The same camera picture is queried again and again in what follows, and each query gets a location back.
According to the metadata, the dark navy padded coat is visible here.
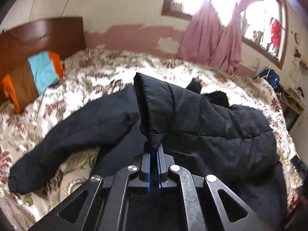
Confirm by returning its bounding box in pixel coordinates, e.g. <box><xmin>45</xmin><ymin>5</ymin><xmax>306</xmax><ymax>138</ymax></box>
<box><xmin>8</xmin><ymin>73</ymin><xmax>287</xmax><ymax>230</ymax></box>

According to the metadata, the floral white red bedspread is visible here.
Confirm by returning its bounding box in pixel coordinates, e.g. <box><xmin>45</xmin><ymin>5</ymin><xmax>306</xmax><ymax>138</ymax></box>
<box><xmin>1</xmin><ymin>48</ymin><xmax>302</xmax><ymax>230</ymax></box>

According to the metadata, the pink window curtain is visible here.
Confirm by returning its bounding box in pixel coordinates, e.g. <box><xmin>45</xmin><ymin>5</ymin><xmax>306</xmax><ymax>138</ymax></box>
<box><xmin>176</xmin><ymin>0</ymin><xmax>263</xmax><ymax>74</ymax></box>

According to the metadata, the blue backpack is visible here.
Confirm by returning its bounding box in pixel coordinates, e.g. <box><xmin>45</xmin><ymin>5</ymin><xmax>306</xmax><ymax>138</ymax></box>
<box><xmin>254</xmin><ymin>68</ymin><xmax>280</xmax><ymax>88</ymax></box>

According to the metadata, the wooden side shelf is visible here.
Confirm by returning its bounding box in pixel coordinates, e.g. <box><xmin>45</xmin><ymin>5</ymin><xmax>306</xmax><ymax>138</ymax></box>
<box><xmin>277</xmin><ymin>85</ymin><xmax>305</xmax><ymax>132</ymax></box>

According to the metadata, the orange blue brown pillow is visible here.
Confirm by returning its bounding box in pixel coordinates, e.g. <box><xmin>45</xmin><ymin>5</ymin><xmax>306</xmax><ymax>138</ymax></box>
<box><xmin>1</xmin><ymin>51</ymin><xmax>65</xmax><ymax>114</ymax></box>

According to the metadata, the brown framed window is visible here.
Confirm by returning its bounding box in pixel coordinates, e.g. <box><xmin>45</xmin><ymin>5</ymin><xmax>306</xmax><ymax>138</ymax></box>
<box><xmin>162</xmin><ymin>0</ymin><xmax>288</xmax><ymax>69</ymax></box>

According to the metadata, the red hanging window decoration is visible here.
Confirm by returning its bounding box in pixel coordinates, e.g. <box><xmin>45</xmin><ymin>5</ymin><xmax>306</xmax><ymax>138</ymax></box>
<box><xmin>270</xmin><ymin>17</ymin><xmax>282</xmax><ymax>48</ymax></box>

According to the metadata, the brown wooden headboard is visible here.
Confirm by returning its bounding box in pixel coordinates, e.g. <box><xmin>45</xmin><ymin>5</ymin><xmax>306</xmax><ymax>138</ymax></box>
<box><xmin>0</xmin><ymin>16</ymin><xmax>86</xmax><ymax>106</ymax></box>

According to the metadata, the round wall clock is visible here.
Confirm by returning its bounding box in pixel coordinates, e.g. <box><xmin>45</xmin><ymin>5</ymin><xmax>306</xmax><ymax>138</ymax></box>
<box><xmin>294</xmin><ymin>32</ymin><xmax>301</xmax><ymax>45</ymax></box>

